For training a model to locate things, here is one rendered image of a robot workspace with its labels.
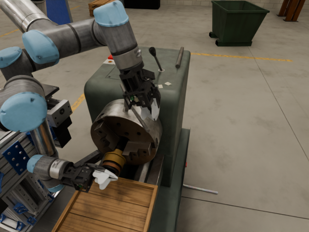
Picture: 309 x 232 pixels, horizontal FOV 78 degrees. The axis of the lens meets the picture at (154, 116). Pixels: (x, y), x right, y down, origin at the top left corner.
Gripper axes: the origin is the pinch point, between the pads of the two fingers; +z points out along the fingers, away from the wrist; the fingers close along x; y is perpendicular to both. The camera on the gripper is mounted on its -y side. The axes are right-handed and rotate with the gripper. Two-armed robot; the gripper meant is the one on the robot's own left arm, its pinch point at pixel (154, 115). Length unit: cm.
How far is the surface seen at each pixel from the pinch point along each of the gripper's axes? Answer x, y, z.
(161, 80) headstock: -5.7, -33.5, 3.1
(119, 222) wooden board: -22.3, 20.9, 36.5
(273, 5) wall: 248, -1020, 209
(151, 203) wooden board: -11.1, 11.1, 38.2
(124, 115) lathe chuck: -15.1, -5.4, 2.0
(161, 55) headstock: -12, -64, 1
